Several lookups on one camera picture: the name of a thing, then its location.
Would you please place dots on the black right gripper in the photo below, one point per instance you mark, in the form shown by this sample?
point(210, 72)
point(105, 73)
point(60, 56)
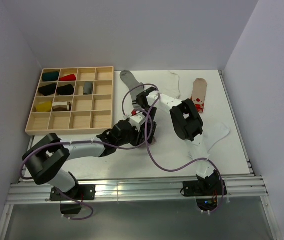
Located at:
point(154, 126)

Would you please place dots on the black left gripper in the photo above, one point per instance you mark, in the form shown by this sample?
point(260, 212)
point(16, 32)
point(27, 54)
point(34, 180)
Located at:
point(139, 138)

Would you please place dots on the plain white sock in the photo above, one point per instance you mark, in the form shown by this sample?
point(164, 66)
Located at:
point(170, 85)

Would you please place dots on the dark grey sock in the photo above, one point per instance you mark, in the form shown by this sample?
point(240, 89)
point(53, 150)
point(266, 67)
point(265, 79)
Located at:
point(87, 88)

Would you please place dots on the beige sock with rust stripes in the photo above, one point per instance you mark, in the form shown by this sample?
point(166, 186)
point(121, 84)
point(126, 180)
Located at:
point(153, 142)

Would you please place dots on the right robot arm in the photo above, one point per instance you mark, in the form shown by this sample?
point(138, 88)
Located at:
point(187, 125)

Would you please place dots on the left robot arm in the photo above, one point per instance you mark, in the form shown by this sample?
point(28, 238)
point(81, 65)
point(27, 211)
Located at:
point(44, 161)

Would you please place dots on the grey sock with black stripes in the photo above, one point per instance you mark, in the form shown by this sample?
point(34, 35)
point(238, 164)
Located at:
point(136, 89)

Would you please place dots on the beige red reindeer sock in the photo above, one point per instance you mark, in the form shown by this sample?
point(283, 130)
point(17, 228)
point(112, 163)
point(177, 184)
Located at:
point(199, 93)

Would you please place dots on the white sock with black stripes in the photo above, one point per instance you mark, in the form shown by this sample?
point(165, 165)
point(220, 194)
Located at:
point(218, 135)

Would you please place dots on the wooden compartment tray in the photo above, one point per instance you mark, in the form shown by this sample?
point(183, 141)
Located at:
point(89, 114)

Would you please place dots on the rolled brown white sock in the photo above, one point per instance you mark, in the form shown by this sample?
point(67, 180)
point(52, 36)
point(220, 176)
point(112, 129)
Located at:
point(61, 106)

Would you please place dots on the rolled black sock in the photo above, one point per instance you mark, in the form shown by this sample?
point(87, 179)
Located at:
point(65, 90)

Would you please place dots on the rolled red sock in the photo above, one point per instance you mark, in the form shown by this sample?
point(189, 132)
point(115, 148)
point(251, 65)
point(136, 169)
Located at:
point(68, 78)

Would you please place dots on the rolled yellow sock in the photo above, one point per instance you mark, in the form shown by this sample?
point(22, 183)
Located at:
point(43, 107)

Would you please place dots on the rolled dark sock in tray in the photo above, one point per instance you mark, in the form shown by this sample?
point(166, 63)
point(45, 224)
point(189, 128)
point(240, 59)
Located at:
point(47, 90)

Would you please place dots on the rolled green sock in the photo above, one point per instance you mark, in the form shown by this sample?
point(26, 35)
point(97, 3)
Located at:
point(50, 76)

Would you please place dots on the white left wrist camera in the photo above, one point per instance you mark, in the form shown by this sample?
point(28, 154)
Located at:
point(137, 119)

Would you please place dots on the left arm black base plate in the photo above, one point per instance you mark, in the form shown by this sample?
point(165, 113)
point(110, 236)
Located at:
point(80, 192)

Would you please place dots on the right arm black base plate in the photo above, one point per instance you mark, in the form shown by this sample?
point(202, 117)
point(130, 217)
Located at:
point(200, 188)

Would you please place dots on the aluminium extrusion rail frame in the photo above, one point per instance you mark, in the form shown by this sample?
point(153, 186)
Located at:
point(136, 200)

